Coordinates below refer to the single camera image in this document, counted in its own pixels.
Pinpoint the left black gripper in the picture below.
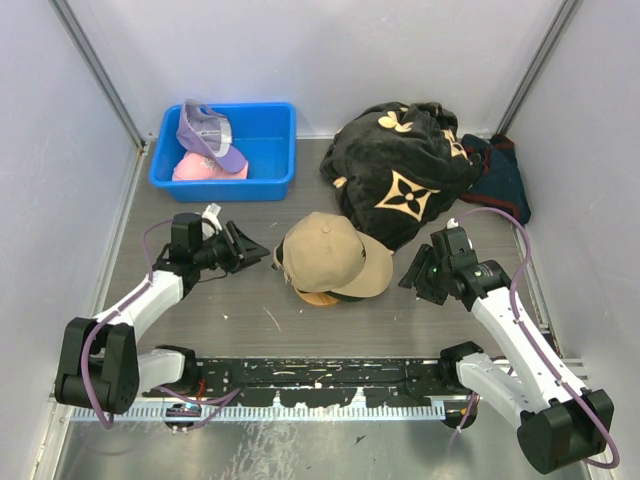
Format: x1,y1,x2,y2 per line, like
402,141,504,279
195,220,270,274

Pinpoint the beige cap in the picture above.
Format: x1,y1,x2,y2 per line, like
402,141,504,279
273,212,394,299

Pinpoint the green NY cap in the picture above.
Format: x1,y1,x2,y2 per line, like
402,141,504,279
272,242,363,303

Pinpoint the wooden hat stand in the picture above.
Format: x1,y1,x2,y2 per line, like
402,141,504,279
296,290,340,307

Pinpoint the pink cap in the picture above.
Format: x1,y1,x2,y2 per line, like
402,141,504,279
172,152,249,182

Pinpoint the purple LA cap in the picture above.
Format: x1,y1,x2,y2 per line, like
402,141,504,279
176,100,249,179

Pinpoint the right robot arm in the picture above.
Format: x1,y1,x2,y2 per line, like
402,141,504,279
400,227,614,474

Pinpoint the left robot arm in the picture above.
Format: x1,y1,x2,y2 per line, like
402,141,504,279
54,212,269,421

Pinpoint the black floral blanket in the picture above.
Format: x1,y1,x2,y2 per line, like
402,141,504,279
319,102,481,251

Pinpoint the blue plastic bin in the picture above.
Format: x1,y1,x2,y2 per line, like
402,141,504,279
148,102,296,203

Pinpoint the navy cloth red trim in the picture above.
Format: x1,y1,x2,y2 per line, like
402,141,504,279
460,134,531,225

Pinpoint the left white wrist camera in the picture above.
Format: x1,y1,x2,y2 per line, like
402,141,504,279
201,203,222,238

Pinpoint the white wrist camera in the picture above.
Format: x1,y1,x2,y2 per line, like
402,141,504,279
201,203,222,238
446,218,473,248

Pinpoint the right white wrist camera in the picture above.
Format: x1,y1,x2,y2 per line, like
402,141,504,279
446,218,473,248

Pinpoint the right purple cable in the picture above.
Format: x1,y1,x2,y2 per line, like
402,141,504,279
447,207,621,470

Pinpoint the purple cable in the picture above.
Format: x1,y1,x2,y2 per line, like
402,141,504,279
82,219,241,432
447,207,621,470

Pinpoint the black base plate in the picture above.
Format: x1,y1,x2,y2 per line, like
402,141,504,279
142,357,500,409

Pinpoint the white slotted cable duct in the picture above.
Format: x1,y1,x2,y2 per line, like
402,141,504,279
70,400,446,422

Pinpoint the aluminium front rail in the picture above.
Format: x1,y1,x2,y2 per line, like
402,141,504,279
48,359,594,401

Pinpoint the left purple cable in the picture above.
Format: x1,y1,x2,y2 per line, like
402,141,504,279
82,219,241,432

